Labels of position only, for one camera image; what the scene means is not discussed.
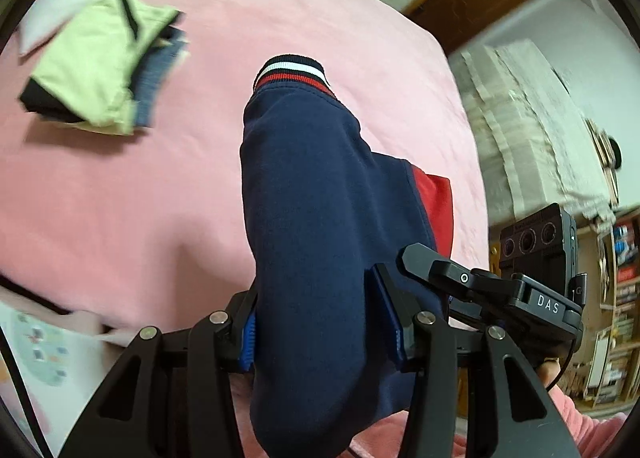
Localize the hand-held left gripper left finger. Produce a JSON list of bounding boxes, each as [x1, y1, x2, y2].
[[57, 288, 261, 458]]

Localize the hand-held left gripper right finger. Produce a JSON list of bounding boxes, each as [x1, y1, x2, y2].
[[364, 263, 583, 458]]

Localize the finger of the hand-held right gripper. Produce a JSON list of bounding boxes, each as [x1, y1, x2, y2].
[[398, 244, 511, 303]]

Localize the navy and red varsity jacket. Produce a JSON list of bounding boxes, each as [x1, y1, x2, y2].
[[239, 54, 453, 458]]

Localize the person's right forearm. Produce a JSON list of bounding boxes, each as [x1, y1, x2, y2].
[[547, 383, 631, 458]]

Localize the pile of folded clothes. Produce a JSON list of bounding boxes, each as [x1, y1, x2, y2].
[[19, 0, 182, 136]]

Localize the person's right hand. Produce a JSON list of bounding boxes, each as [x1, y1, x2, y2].
[[539, 357, 566, 391]]

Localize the wooden bookshelf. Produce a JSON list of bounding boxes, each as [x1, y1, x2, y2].
[[575, 208, 640, 409]]

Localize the white lace cover cloth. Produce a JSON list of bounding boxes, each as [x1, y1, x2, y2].
[[447, 38, 621, 233]]

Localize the dark round object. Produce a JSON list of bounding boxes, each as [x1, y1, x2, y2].
[[597, 133, 623, 173]]

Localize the pink bed blanket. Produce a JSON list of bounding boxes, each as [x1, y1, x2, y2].
[[0, 0, 493, 458]]

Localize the white patterned floor mat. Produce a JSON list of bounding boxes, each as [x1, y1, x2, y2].
[[0, 298, 108, 458]]

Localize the blue denim jeans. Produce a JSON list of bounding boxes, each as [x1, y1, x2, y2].
[[131, 25, 191, 129]]

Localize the white printed garment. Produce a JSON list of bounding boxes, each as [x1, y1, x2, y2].
[[19, 0, 133, 58]]

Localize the black cable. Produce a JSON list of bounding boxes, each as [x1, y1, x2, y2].
[[0, 328, 51, 458]]

